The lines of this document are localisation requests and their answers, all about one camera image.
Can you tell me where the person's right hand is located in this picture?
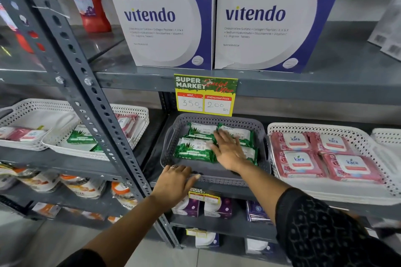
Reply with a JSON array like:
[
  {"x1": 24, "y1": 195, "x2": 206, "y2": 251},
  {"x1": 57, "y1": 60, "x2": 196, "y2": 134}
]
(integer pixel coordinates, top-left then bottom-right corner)
[{"x1": 210, "y1": 128, "x2": 251, "y2": 174}]

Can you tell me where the person's left hand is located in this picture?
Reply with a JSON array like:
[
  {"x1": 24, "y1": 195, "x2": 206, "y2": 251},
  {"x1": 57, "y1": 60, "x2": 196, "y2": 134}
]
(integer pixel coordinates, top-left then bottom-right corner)
[{"x1": 150, "y1": 164, "x2": 201, "y2": 211}]

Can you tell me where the grey perforated basket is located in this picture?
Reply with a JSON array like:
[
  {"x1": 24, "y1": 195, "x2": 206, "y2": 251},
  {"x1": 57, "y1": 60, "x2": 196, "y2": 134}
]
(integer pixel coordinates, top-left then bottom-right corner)
[{"x1": 160, "y1": 113, "x2": 272, "y2": 188}]

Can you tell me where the white perforated basket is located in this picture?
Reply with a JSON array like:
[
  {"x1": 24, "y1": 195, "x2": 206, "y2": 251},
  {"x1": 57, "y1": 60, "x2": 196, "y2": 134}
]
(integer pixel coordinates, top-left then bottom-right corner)
[
  {"x1": 267, "y1": 122, "x2": 401, "y2": 207},
  {"x1": 371, "y1": 128, "x2": 401, "y2": 180},
  {"x1": 0, "y1": 98, "x2": 79, "y2": 151},
  {"x1": 42, "y1": 104, "x2": 150, "y2": 161}
]

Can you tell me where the person's right forearm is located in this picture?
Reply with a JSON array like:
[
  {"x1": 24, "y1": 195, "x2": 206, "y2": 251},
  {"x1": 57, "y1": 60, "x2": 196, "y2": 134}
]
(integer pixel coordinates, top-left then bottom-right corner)
[{"x1": 238, "y1": 162, "x2": 301, "y2": 225}]

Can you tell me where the person's black left sleeve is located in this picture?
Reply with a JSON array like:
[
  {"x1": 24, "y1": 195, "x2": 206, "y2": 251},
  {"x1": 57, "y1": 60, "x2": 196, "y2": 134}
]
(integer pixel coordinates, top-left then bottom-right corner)
[{"x1": 56, "y1": 248, "x2": 107, "y2": 267}]

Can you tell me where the person's black sleeve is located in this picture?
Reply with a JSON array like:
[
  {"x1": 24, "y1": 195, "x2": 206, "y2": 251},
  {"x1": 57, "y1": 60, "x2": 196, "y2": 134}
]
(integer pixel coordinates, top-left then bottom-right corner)
[
  {"x1": 275, "y1": 187, "x2": 401, "y2": 267},
  {"x1": 56, "y1": 248, "x2": 107, "y2": 267}
]

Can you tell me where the person's black right sleeve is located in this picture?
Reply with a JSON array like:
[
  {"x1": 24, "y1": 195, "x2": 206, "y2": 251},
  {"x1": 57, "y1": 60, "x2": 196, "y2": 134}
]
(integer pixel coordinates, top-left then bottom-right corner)
[{"x1": 275, "y1": 187, "x2": 401, "y2": 267}]

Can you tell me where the purple white box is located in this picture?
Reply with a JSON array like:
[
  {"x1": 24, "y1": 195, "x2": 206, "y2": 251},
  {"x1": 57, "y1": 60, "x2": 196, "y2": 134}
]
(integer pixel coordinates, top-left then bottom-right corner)
[
  {"x1": 171, "y1": 196, "x2": 201, "y2": 218},
  {"x1": 203, "y1": 196, "x2": 233, "y2": 219}
]

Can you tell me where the small yellow price tag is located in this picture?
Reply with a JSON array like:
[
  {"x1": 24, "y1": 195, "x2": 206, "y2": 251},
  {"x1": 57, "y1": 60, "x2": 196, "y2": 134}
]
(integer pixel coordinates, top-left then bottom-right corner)
[
  {"x1": 185, "y1": 228, "x2": 208, "y2": 239},
  {"x1": 188, "y1": 188, "x2": 221, "y2": 205}
]

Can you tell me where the stack of blue flat boxes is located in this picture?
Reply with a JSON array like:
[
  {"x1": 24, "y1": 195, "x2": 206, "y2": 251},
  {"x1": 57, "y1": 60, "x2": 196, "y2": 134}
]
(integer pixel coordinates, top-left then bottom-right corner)
[{"x1": 246, "y1": 200, "x2": 272, "y2": 223}]

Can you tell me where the yellow green price tag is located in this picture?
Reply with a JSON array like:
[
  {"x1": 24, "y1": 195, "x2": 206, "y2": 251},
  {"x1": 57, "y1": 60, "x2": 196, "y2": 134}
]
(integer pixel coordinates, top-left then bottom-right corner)
[{"x1": 174, "y1": 73, "x2": 239, "y2": 117}]

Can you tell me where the small blue white box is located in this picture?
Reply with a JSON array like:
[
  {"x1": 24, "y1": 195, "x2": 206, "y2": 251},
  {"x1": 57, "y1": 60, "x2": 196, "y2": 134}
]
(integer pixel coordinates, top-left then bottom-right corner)
[
  {"x1": 195, "y1": 231, "x2": 220, "y2": 249},
  {"x1": 244, "y1": 238, "x2": 278, "y2": 255}
]

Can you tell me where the row of orange white packets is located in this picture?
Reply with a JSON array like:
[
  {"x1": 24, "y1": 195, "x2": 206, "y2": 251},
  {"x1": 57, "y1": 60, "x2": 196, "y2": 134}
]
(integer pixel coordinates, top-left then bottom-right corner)
[
  {"x1": 0, "y1": 163, "x2": 138, "y2": 211},
  {"x1": 31, "y1": 202, "x2": 123, "y2": 224}
]

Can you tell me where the grey metal shelving unit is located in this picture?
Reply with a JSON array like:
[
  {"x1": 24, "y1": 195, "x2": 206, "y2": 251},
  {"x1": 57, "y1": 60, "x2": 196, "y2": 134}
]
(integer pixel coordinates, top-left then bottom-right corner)
[{"x1": 0, "y1": 0, "x2": 163, "y2": 233}]

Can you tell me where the large white blue box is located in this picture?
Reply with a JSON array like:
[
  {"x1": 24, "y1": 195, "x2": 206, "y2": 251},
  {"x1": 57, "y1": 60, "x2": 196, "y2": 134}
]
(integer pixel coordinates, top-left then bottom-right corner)
[
  {"x1": 214, "y1": 0, "x2": 350, "y2": 73},
  {"x1": 103, "y1": 0, "x2": 217, "y2": 70}
]

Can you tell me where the row of yellow white boxes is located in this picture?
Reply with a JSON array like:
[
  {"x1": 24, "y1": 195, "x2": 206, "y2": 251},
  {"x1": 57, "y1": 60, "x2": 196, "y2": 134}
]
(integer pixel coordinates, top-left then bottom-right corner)
[{"x1": 367, "y1": 0, "x2": 401, "y2": 63}]

